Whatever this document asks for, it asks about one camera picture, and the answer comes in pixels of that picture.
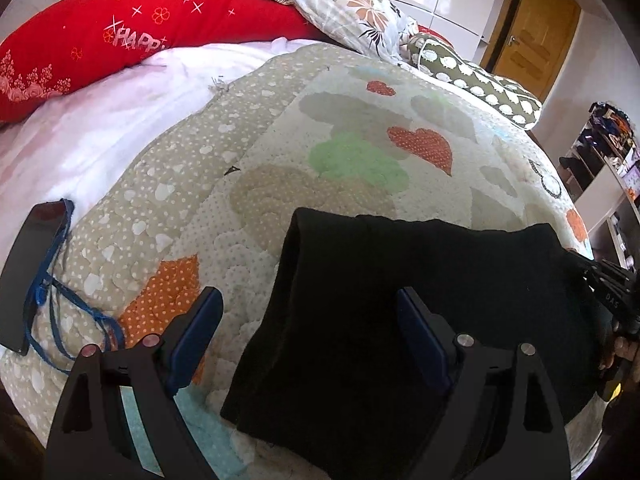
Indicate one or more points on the cluttered shelf unit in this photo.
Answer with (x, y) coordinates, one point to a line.
(601, 172)

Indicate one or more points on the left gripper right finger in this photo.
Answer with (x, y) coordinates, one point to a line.
(458, 365)

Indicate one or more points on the red long pillow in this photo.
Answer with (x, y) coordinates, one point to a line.
(74, 43)

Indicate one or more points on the pink white blanket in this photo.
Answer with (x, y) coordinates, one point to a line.
(79, 145)

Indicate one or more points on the olive sheep bolster pillow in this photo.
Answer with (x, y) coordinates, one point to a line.
(434, 57)

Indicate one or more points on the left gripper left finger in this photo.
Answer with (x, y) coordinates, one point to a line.
(90, 437)

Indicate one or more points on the black pants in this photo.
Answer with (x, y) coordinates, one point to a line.
(341, 371)

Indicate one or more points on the black smartphone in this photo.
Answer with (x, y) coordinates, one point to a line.
(22, 274)

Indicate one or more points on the wooden door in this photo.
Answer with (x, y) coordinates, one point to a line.
(530, 42)

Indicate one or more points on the patchwork heart quilt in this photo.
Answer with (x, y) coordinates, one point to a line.
(209, 200)

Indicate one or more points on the person right hand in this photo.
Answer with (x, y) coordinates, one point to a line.
(618, 346)

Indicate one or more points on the floral white pillow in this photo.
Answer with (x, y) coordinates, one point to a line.
(370, 27)

